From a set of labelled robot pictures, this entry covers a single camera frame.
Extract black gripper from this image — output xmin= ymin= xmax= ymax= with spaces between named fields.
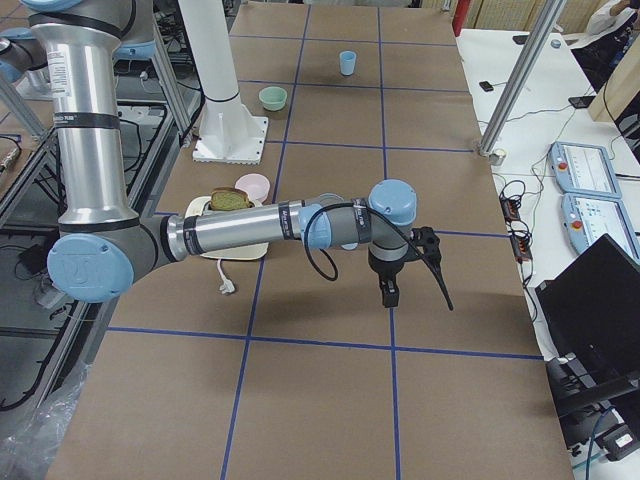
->
xmin=368 ymin=243 xmax=403 ymax=307

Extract light blue cup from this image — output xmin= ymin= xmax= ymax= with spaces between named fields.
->
xmin=339 ymin=50 xmax=357 ymax=77

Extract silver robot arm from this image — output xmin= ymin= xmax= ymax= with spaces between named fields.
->
xmin=28 ymin=1 xmax=426 ymax=308

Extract white power plug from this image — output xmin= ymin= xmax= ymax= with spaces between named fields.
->
xmin=216 ymin=259 xmax=236 ymax=295

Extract pink plastic bowl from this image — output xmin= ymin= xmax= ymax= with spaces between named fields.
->
xmin=234 ymin=173 xmax=271 ymax=203

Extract brown toast slice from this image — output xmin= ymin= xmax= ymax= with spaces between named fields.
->
xmin=209 ymin=187 xmax=253 ymax=211

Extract black laptop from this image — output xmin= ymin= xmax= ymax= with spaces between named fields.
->
xmin=533 ymin=232 xmax=640 ymax=381

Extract teach pendant near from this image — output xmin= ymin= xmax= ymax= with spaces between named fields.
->
xmin=561 ymin=193 xmax=639 ymax=261

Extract teach pendant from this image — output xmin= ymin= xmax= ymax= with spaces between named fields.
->
xmin=561 ymin=193 xmax=639 ymax=261
xmin=547 ymin=141 xmax=622 ymax=199

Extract cream white toaster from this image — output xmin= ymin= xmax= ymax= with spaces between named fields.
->
xmin=185 ymin=196 xmax=269 ymax=261

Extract teach pendant far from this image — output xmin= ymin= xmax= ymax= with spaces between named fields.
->
xmin=547 ymin=141 xmax=622 ymax=199

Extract green plastic bowl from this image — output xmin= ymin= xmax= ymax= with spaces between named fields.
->
xmin=258 ymin=86 xmax=288 ymax=112

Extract small black box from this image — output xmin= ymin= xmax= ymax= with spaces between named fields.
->
xmin=479 ymin=81 xmax=494 ymax=92

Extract black phone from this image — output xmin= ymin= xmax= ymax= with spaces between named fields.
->
xmin=568 ymin=95 xmax=595 ymax=110

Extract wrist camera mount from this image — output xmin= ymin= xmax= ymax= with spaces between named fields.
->
xmin=410 ymin=227 xmax=441 ymax=257

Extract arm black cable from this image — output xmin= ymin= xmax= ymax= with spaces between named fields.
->
xmin=304 ymin=199 xmax=456 ymax=312

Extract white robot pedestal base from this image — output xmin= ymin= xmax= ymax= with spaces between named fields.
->
xmin=179 ymin=0 xmax=269 ymax=164

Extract aluminium frame post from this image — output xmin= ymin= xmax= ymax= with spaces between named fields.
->
xmin=478 ymin=0 xmax=567 ymax=161

